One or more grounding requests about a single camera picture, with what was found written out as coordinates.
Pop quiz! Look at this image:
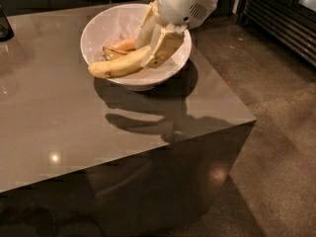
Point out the orange banana at back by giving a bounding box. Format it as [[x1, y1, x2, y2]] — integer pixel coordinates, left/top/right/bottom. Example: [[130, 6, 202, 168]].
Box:
[[113, 38, 135, 51]]

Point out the yellow banana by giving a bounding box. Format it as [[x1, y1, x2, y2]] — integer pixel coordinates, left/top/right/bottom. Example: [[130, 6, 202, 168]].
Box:
[[88, 45, 150, 79]]

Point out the white ceramic bowl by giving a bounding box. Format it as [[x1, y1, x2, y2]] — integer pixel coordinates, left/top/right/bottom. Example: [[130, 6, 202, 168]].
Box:
[[81, 4, 192, 91]]

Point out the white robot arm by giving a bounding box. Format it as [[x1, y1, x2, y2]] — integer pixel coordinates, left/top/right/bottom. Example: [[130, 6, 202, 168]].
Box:
[[135, 0, 218, 68]]

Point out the black slatted appliance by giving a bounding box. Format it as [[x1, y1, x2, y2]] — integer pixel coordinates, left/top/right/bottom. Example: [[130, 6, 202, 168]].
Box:
[[237, 0, 316, 66]]

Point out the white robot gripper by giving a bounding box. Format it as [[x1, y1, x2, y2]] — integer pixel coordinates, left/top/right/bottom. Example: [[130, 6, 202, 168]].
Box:
[[135, 0, 218, 68]]

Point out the dark object at table corner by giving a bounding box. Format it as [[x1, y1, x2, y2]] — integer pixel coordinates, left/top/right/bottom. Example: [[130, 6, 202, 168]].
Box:
[[0, 4, 14, 41]]

